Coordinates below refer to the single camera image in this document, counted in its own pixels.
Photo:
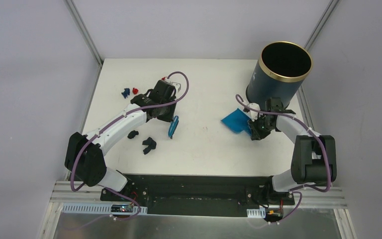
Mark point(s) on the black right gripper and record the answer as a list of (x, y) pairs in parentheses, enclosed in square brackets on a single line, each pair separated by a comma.
[(256, 134)]

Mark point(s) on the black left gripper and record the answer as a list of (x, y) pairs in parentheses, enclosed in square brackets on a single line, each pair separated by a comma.
[(169, 112)]

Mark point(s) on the blue plastic dustpan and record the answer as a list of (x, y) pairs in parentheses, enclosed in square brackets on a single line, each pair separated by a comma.
[(237, 122)]

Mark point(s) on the blue hand brush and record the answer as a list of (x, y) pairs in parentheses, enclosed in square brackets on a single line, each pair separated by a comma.
[(173, 126)]

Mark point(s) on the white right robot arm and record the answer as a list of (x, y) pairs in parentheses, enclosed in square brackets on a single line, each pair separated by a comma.
[(313, 162)]

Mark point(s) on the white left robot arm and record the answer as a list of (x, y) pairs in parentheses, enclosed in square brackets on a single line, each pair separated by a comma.
[(85, 152)]

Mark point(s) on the dark blue scrap top left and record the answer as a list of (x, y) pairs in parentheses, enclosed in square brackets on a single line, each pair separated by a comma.
[(126, 93)]

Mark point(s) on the large black paper scrap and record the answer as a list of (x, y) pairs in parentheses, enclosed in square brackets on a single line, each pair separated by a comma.
[(150, 144)]

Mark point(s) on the small black paper scrap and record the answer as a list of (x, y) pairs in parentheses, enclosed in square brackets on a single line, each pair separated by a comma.
[(132, 134)]

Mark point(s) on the dark bin with gold rim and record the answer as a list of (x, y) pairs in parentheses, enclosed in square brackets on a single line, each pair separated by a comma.
[(279, 72)]

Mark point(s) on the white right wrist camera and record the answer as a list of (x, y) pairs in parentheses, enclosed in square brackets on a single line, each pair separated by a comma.
[(254, 111)]

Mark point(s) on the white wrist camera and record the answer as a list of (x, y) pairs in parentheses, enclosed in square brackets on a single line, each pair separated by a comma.
[(177, 85), (254, 111)]

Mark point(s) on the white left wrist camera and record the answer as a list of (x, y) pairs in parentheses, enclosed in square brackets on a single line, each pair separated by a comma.
[(177, 85)]

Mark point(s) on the right white slotted cable duct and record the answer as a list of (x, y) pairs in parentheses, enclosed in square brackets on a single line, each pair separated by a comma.
[(256, 213)]

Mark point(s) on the white slotted cable duct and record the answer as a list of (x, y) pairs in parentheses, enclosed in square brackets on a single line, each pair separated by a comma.
[(256, 213), (101, 209)]

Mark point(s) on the black mounting base plate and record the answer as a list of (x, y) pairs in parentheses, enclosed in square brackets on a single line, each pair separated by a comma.
[(203, 207)]

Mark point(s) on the aluminium frame rail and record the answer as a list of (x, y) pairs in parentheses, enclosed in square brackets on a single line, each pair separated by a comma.
[(150, 195)]

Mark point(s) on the left white slotted cable duct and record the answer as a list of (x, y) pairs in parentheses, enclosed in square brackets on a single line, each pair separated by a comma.
[(101, 209)]

